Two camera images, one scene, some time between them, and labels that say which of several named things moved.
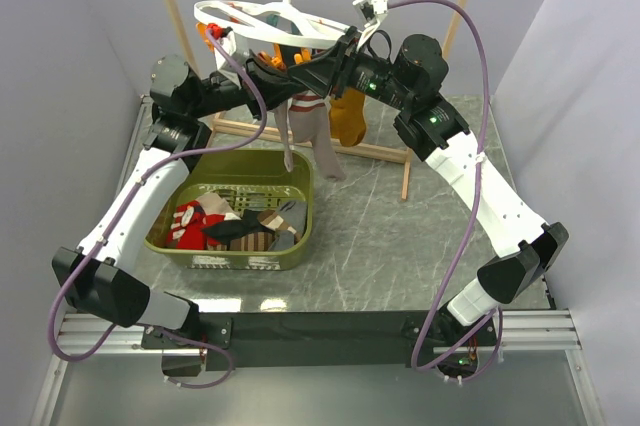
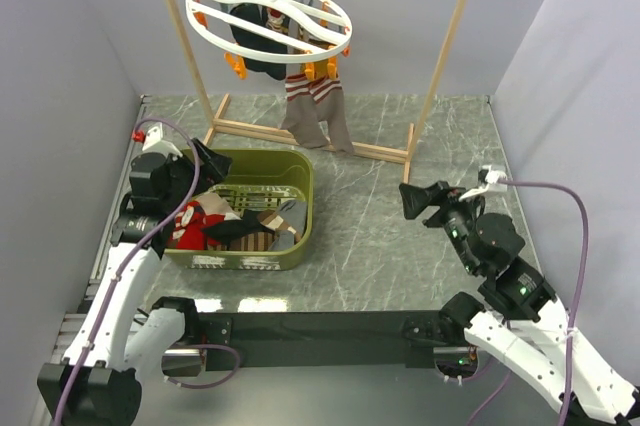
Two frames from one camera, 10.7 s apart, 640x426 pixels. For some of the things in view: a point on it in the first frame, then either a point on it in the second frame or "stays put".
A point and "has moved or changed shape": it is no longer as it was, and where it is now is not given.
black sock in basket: [229, 229] stays put
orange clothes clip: [305, 55] has moved or changed shape
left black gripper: [273, 85] → [214, 167]
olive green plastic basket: [261, 180] stays put
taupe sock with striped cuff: [285, 121] → [302, 118]
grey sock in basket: [293, 212] stays put
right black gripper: [321, 71] → [447, 198]
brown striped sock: [255, 241] stays put
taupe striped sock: [310, 124] → [330, 104]
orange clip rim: [201, 27] → [200, 16]
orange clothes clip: [276, 60] has moved or changed shape
